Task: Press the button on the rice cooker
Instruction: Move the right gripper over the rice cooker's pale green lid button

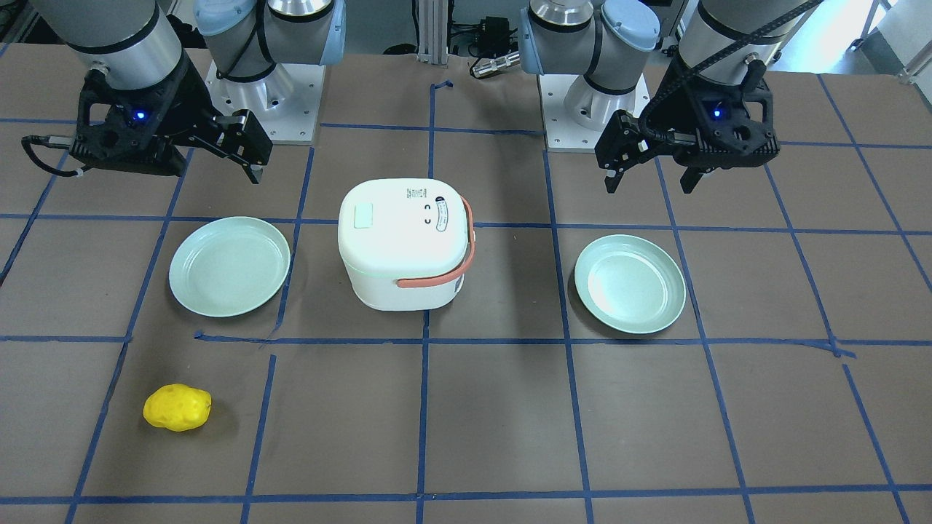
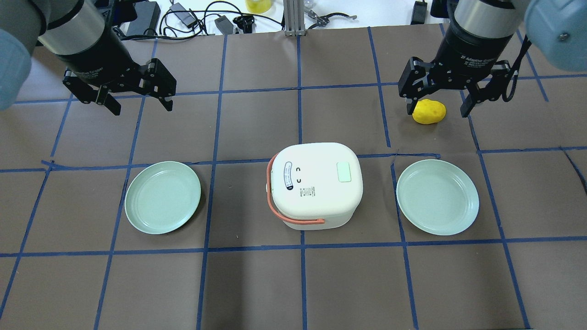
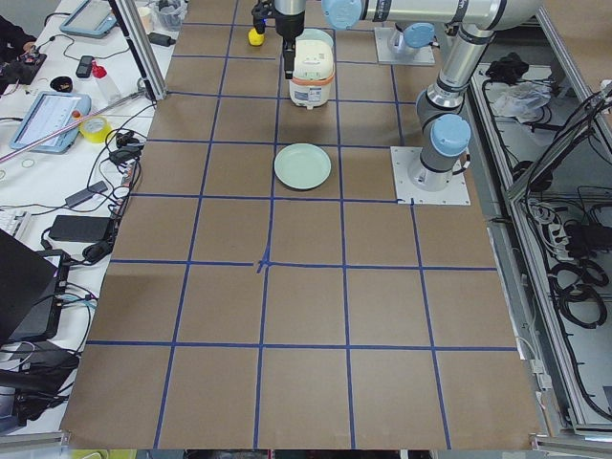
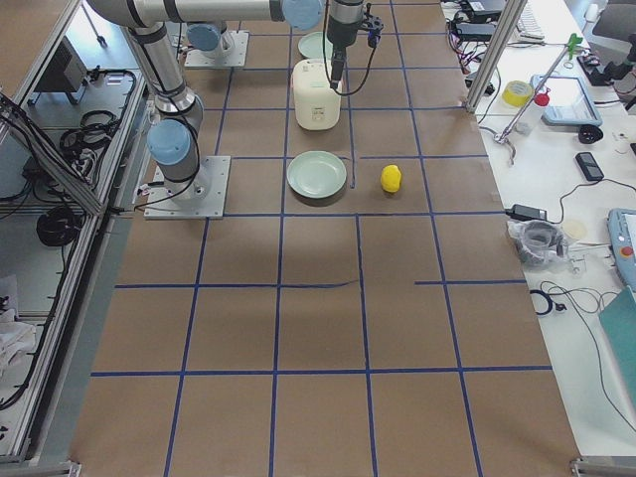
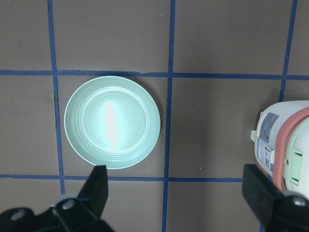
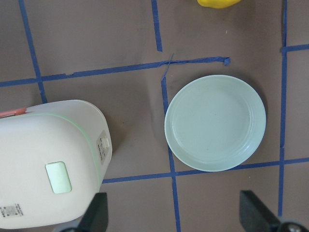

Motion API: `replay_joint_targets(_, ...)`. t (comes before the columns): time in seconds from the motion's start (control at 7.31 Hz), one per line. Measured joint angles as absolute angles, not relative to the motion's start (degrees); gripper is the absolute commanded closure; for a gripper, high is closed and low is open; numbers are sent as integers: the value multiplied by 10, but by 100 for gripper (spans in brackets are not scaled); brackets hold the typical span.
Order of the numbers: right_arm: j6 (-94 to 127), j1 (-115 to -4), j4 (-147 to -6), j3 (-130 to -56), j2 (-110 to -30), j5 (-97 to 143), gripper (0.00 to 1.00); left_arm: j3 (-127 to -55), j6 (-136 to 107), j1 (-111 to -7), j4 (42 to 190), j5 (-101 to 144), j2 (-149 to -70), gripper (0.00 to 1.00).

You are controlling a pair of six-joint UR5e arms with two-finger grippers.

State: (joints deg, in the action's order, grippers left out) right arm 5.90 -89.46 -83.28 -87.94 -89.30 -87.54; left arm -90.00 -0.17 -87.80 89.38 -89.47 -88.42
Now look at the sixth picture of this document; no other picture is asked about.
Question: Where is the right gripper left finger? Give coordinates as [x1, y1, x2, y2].
[78, 192, 108, 232]

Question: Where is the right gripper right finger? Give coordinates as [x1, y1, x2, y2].
[239, 190, 281, 232]

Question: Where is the green plate near potato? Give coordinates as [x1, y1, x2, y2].
[164, 75, 267, 172]

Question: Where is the yellow toy potato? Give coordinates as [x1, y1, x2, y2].
[197, 0, 241, 9]

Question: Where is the white rice cooker pink handle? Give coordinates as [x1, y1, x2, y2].
[0, 100, 112, 230]

